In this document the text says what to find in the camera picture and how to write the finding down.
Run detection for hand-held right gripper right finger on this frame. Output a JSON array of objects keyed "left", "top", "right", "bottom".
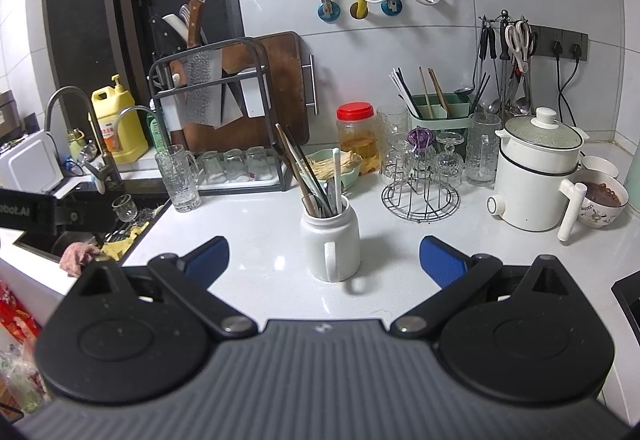
[{"left": 390, "top": 235, "right": 571, "bottom": 340}]

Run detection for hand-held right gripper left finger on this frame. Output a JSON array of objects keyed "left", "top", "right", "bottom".
[{"left": 75, "top": 236, "right": 258, "bottom": 340}]

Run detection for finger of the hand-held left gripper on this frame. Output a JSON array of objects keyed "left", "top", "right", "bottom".
[{"left": 54, "top": 205, "right": 84, "bottom": 227}]

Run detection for white ceramic mug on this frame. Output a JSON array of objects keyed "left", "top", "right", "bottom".
[{"left": 300, "top": 207, "right": 362, "bottom": 283}]

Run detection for white ceramic soup spoon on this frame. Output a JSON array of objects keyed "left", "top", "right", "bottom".
[{"left": 330, "top": 147, "right": 346, "bottom": 217}]

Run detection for person's left hand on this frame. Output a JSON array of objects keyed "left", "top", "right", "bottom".
[{"left": 60, "top": 241, "right": 102, "bottom": 278}]

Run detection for white box appliance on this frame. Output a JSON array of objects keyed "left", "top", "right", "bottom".
[{"left": 0, "top": 130, "right": 65, "bottom": 193}]

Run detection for small stem glass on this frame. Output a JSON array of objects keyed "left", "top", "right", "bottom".
[{"left": 111, "top": 193, "right": 138, "bottom": 223}]

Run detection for yellow cloth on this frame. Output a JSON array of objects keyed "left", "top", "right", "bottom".
[{"left": 100, "top": 219, "right": 158, "bottom": 262}]

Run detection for small pale green bottle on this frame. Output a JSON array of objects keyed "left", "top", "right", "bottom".
[{"left": 67, "top": 129, "right": 87, "bottom": 162}]

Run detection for black kitchen sink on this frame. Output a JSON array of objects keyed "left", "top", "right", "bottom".
[{"left": 12, "top": 193, "right": 171, "bottom": 261}]

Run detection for tall curved faucet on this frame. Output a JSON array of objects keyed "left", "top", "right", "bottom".
[{"left": 45, "top": 87, "right": 126, "bottom": 193}]

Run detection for white drip tray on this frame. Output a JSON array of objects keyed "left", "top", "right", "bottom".
[{"left": 197, "top": 170, "right": 283, "bottom": 193}]

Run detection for upturned drinking glass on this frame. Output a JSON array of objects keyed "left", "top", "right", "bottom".
[
  {"left": 222, "top": 149, "right": 249, "bottom": 182},
  {"left": 246, "top": 146, "right": 273, "bottom": 181},
  {"left": 200, "top": 153, "right": 226, "bottom": 185}
]

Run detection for clear stem glass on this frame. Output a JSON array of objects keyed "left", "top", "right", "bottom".
[
  {"left": 378, "top": 133, "right": 416, "bottom": 186},
  {"left": 435, "top": 131, "right": 463, "bottom": 188}
]

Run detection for yellow detergent bottle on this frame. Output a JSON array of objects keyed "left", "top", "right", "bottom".
[{"left": 91, "top": 74, "right": 150, "bottom": 165}]

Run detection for red snack bag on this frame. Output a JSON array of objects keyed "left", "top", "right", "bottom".
[{"left": 0, "top": 280, "right": 51, "bottom": 416}]

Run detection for white electric cooking pot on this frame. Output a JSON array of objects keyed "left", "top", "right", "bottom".
[{"left": 487, "top": 107, "right": 591, "bottom": 242}]

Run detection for tall textured glass mug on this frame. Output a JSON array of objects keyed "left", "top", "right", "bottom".
[{"left": 465, "top": 113, "right": 502, "bottom": 187}]

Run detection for green plastic basket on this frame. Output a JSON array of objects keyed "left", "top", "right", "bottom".
[{"left": 302, "top": 149, "right": 362, "bottom": 193}]

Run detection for purple glass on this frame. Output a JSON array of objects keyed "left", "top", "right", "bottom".
[{"left": 406, "top": 127, "right": 432, "bottom": 151}]

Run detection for small curved faucet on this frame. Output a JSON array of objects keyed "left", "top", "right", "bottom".
[{"left": 115, "top": 105, "right": 173, "bottom": 156}]

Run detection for green utensil caddy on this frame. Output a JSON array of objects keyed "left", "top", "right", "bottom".
[{"left": 410, "top": 93, "right": 472, "bottom": 141}]

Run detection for enoki mushrooms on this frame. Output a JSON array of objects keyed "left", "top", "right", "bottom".
[{"left": 306, "top": 153, "right": 362, "bottom": 181}]

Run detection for red lid plastic jar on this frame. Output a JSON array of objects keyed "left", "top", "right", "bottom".
[{"left": 336, "top": 102, "right": 377, "bottom": 176}]

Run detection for clear glass mug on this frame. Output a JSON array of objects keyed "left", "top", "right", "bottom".
[{"left": 376, "top": 105, "right": 411, "bottom": 138}]

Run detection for dish rack with boards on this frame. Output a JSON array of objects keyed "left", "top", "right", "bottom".
[{"left": 147, "top": 36, "right": 293, "bottom": 193}]

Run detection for patterned bowl with dark food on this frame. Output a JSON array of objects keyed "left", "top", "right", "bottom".
[{"left": 570, "top": 169, "right": 630, "bottom": 228}]

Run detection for dark blade kitchen knife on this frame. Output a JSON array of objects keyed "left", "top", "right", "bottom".
[{"left": 220, "top": 70, "right": 248, "bottom": 118}]

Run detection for wooden caddy chopstick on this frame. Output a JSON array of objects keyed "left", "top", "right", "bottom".
[
  {"left": 418, "top": 66, "right": 435, "bottom": 118},
  {"left": 426, "top": 68, "right": 453, "bottom": 116}
]

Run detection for bundle of white chopsticks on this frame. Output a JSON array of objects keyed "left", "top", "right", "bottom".
[{"left": 389, "top": 67, "right": 421, "bottom": 118}]

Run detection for pair of black caddy chopsticks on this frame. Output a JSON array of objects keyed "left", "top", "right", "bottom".
[{"left": 470, "top": 73, "right": 492, "bottom": 106}]

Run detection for white bowl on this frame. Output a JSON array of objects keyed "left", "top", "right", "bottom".
[{"left": 580, "top": 154, "right": 621, "bottom": 181}]

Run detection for wooden cutting board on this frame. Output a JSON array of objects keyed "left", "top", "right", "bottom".
[{"left": 170, "top": 31, "right": 311, "bottom": 156}]

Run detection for black induction cooktop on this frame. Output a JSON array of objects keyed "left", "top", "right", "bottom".
[{"left": 611, "top": 270, "right": 640, "bottom": 346}]

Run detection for metal utensil hook rack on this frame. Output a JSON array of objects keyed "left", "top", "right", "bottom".
[{"left": 477, "top": 9, "right": 531, "bottom": 24}]

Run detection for wire glass rack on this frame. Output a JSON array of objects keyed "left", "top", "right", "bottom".
[{"left": 381, "top": 140, "right": 461, "bottom": 222}]

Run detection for wooden handled cleaver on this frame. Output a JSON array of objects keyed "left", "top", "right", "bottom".
[{"left": 170, "top": 0, "right": 223, "bottom": 128}]

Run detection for black handled knife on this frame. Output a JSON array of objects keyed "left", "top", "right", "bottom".
[{"left": 149, "top": 15, "right": 176, "bottom": 56}]

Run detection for white handled knife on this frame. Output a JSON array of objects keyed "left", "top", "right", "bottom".
[{"left": 161, "top": 13, "right": 190, "bottom": 38}]

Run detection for white handled scissors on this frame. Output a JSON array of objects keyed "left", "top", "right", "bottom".
[{"left": 504, "top": 20, "right": 533, "bottom": 74}]

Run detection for black plug with cable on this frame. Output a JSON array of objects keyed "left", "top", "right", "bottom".
[
  {"left": 549, "top": 40, "right": 576, "bottom": 131},
  {"left": 556, "top": 43, "right": 586, "bottom": 121}
]

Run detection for black wall socket strip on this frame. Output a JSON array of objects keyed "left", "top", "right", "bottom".
[{"left": 529, "top": 24, "right": 589, "bottom": 61}]

